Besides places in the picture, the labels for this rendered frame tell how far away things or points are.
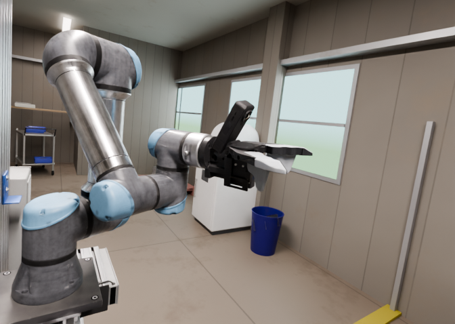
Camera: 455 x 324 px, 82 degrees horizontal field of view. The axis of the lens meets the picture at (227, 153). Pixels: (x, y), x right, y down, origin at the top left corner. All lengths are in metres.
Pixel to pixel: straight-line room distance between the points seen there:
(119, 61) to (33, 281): 0.57
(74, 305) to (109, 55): 0.61
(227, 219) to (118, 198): 3.17
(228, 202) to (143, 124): 3.72
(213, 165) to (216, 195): 2.87
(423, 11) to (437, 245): 1.95
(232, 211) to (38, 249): 3.03
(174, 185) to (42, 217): 0.32
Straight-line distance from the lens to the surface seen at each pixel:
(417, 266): 2.90
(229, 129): 0.50
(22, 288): 0.84
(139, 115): 6.61
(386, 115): 2.89
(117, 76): 0.77
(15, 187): 1.18
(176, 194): 0.60
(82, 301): 0.81
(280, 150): 0.53
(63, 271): 0.81
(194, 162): 0.55
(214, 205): 3.45
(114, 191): 0.50
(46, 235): 0.76
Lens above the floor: 1.51
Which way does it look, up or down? 7 degrees down
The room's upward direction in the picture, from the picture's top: 6 degrees clockwise
